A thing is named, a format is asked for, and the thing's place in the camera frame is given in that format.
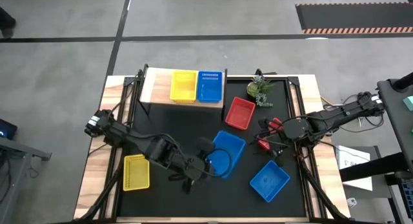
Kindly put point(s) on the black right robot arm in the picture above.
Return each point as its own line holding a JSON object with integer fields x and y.
{"x": 326, "y": 119}

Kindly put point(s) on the black desk beam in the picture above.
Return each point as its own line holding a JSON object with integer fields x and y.
{"x": 380, "y": 167}

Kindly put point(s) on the grey metal desk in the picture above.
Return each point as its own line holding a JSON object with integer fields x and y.
{"x": 13, "y": 149}

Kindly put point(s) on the black metal table frame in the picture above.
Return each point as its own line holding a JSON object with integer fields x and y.
{"x": 294, "y": 82}

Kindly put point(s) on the teal box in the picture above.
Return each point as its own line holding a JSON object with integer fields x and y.
{"x": 409, "y": 103}

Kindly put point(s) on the wooden shelf black frame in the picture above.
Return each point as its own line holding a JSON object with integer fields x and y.
{"x": 156, "y": 88}

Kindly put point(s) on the black hazard-striped floor mat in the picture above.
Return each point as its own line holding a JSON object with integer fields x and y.
{"x": 355, "y": 17}

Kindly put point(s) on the person's foot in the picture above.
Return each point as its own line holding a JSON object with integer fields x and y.
{"x": 6, "y": 24}

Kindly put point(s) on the blue crate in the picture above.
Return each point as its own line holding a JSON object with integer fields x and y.
{"x": 409, "y": 198}

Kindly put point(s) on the small white adapter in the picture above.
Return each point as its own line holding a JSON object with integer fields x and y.
{"x": 351, "y": 202}

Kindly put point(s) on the white cardboard box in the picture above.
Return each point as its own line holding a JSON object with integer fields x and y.
{"x": 348, "y": 159}

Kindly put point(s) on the black desk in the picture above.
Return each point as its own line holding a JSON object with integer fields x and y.
{"x": 397, "y": 120}

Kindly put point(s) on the yellow plastic basket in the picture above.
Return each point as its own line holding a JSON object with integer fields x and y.
{"x": 184, "y": 102}
{"x": 184, "y": 86}
{"x": 136, "y": 172}

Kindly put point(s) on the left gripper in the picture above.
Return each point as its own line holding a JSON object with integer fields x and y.
{"x": 195, "y": 170}

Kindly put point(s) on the black pole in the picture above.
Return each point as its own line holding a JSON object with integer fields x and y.
{"x": 403, "y": 82}

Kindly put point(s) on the black monitor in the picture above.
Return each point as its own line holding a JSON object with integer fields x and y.
{"x": 8, "y": 128}

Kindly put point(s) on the small potted succulent plant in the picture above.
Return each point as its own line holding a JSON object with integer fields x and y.
{"x": 256, "y": 88}

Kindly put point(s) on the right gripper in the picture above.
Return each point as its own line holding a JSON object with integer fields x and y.
{"x": 276, "y": 138}

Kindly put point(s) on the blue plastic basket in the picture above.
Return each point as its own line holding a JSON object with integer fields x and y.
{"x": 209, "y": 91}
{"x": 269, "y": 181}
{"x": 232, "y": 146}

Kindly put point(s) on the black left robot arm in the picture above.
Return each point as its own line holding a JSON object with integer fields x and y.
{"x": 158, "y": 149}

